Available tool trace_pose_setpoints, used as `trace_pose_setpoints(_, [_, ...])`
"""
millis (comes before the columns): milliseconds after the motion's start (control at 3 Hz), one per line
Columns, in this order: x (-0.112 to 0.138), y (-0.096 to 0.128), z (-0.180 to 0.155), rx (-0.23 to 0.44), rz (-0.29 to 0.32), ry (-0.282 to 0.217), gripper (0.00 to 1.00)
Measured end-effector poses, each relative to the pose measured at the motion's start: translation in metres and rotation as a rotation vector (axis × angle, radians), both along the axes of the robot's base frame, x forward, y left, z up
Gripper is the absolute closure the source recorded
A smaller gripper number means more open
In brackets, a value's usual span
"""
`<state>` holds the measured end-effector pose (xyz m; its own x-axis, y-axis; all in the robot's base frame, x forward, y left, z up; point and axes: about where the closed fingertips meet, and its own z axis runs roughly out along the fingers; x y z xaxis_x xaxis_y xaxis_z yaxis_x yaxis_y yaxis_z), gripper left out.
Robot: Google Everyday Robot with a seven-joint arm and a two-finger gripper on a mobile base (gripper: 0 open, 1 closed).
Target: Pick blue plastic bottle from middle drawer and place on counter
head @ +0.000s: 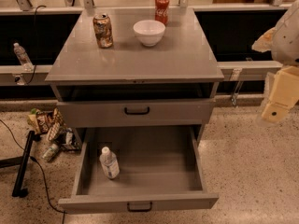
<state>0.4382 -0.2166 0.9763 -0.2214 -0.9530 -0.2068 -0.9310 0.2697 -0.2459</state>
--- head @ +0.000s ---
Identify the black lower drawer handle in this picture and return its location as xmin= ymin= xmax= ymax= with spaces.
xmin=127 ymin=202 xmax=152 ymax=213

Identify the grey drawer cabinet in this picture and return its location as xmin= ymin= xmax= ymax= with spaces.
xmin=46 ymin=8 xmax=223 ymax=141

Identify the snack bag pile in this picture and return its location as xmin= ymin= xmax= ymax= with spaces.
xmin=27 ymin=108 xmax=81 ymax=151

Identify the black drawer handle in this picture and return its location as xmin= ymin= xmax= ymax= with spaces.
xmin=127 ymin=202 xmax=152 ymax=213
xmin=123 ymin=106 xmax=150 ymax=116

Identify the crushed plastic bottle on floor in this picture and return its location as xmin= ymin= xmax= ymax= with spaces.
xmin=42 ymin=144 xmax=59 ymax=162

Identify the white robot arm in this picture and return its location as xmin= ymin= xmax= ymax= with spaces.
xmin=251 ymin=0 xmax=299 ymax=126

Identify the white bowl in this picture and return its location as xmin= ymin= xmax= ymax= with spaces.
xmin=133 ymin=20 xmax=165 ymax=47

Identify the black wall cable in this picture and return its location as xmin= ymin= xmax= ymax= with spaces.
xmin=26 ymin=5 xmax=48 ymax=86

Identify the black stand leg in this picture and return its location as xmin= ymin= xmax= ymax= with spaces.
xmin=0 ymin=131 xmax=40 ymax=198

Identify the black floor cable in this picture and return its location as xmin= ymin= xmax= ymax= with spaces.
xmin=0 ymin=119 xmax=67 ymax=224

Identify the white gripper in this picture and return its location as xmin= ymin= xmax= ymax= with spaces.
xmin=255 ymin=66 xmax=299 ymax=127

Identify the brown patterned soda can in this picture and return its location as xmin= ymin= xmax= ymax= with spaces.
xmin=93 ymin=13 xmax=113 ymax=49

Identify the red cola can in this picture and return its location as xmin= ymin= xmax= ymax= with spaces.
xmin=155 ymin=0 xmax=170 ymax=25

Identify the closed grey upper drawer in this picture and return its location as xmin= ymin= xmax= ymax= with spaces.
xmin=57 ymin=99 xmax=215 ymax=128

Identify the open grey lower drawer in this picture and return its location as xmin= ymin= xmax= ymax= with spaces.
xmin=59 ymin=126 xmax=219 ymax=214

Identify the clear plastic bottle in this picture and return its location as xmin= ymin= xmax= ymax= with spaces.
xmin=99 ymin=147 xmax=120 ymax=179

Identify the black upper drawer handle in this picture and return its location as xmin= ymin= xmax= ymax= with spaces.
xmin=123 ymin=106 xmax=150 ymax=116

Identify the clear water bottle on ledge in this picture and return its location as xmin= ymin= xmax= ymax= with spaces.
xmin=13 ymin=43 xmax=34 ymax=72

